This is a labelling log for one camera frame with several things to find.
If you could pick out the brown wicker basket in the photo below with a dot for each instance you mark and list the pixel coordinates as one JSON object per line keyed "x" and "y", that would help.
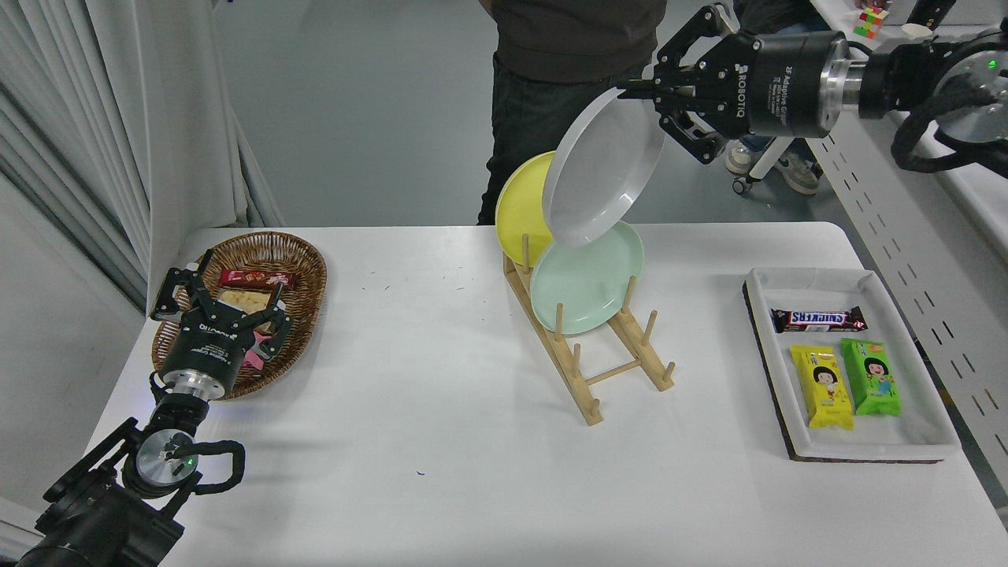
{"x": 307, "y": 268}

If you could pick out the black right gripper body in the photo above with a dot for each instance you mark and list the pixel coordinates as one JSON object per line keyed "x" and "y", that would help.
{"x": 780, "y": 87}

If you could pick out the red snack bar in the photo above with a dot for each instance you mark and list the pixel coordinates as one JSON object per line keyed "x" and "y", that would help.
{"x": 252, "y": 277}

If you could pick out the colourful puzzle cube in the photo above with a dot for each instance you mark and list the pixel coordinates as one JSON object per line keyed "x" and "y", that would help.
{"x": 872, "y": 22}

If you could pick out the mint green plate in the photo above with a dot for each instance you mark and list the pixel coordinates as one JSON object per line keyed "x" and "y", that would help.
{"x": 587, "y": 287}

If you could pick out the grey plate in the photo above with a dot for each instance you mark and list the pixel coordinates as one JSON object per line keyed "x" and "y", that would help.
{"x": 606, "y": 165}

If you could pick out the pale yellow snack pack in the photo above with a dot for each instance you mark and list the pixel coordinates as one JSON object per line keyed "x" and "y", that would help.
{"x": 240, "y": 301}

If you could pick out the pink snack wrapper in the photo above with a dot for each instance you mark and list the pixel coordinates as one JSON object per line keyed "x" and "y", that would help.
{"x": 253, "y": 360}

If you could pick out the person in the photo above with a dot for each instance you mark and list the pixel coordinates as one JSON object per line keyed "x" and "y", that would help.
{"x": 543, "y": 102}
{"x": 795, "y": 177}

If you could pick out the white perforated desk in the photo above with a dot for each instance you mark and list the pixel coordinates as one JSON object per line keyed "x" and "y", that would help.
{"x": 882, "y": 205}

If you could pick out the grey curtain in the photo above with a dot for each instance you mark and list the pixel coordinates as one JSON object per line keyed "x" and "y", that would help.
{"x": 118, "y": 118}

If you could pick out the yellow plate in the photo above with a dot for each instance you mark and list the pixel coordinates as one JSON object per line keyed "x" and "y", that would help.
{"x": 520, "y": 209}

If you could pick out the green snack bar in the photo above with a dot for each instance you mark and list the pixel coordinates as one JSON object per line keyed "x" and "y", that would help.
{"x": 870, "y": 382}

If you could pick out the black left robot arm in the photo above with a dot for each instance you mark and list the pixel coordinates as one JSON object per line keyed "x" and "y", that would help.
{"x": 94, "y": 520}

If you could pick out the wooden plate rack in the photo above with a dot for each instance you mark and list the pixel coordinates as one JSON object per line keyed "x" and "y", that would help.
{"x": 587, "y": 409}

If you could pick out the brown Snickers bar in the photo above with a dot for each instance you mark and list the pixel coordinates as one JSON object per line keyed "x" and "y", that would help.
{"x": 819, "y": 318}

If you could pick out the black object on desk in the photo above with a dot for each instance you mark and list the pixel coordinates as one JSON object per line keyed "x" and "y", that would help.
{"x": 937, "y": 9}

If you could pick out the white rectangular tray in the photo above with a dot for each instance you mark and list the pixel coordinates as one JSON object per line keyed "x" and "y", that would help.
{"x": 819, "y": 287}

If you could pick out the yellow snack bar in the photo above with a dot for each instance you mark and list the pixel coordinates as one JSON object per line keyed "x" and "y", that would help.
{"x": 827, "y": 394}

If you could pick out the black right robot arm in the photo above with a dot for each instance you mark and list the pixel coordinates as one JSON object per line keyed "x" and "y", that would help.
{"x": 969, "y": 102}

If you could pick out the white paper cup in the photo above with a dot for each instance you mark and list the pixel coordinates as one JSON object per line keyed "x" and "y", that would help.
{"x": 917, "y": 31}

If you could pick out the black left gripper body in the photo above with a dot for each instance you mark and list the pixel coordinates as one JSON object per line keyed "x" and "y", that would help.
{"x": 206, "y": 346}

